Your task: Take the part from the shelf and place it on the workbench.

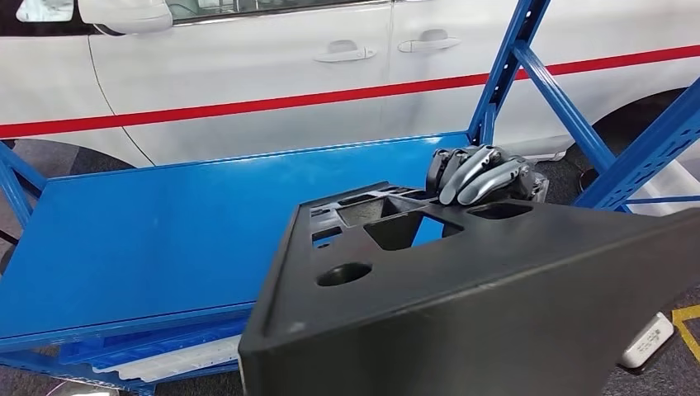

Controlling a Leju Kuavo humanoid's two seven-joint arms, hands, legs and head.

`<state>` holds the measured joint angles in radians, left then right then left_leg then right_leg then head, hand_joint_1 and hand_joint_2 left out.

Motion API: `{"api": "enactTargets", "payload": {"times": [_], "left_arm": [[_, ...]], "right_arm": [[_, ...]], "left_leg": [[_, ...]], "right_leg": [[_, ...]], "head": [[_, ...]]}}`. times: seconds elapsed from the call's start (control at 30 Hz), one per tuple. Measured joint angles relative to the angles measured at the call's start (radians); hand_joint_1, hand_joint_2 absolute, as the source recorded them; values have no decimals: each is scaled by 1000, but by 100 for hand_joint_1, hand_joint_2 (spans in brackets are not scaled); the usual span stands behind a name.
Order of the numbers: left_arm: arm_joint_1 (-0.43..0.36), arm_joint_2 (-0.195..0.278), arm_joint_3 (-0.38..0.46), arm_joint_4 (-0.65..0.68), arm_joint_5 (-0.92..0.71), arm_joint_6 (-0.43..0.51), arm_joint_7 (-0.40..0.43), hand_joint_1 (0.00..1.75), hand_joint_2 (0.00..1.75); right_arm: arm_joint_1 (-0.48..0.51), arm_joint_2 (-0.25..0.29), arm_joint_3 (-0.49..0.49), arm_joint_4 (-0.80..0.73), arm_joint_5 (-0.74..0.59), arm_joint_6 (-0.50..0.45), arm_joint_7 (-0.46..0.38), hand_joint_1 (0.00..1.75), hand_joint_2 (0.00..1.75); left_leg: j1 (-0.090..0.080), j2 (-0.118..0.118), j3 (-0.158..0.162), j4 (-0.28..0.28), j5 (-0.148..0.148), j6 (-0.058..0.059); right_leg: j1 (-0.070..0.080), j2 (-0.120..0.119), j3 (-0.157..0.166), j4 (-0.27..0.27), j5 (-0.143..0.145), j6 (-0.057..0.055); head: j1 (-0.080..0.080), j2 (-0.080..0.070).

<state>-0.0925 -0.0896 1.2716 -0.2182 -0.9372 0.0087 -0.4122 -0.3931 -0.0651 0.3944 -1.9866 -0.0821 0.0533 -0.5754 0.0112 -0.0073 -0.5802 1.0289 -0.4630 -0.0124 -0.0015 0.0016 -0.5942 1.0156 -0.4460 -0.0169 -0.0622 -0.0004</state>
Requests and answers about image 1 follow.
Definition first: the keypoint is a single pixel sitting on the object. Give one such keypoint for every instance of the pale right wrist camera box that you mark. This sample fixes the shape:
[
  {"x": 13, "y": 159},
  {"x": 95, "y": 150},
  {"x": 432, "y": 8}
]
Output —
[{"x": 648, "y": 341}]

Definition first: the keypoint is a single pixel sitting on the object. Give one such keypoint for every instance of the black plastic frame part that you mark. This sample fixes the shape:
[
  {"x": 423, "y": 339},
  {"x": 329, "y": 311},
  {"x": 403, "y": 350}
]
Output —
[{"x": 492, "y": 306}]

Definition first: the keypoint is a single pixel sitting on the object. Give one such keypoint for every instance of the white car with red stripe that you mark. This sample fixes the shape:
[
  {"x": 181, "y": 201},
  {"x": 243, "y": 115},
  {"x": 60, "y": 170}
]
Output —
[{"x": 246, "y": 71}]

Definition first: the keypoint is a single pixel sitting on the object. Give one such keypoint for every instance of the blue plastic bin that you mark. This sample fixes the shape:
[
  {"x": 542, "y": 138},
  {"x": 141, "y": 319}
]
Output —
[{"x": 137, "y": 341}]

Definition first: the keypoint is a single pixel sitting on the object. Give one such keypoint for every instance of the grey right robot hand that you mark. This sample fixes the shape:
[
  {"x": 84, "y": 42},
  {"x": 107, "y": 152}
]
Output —
[{"x": 481, "y": 175}]

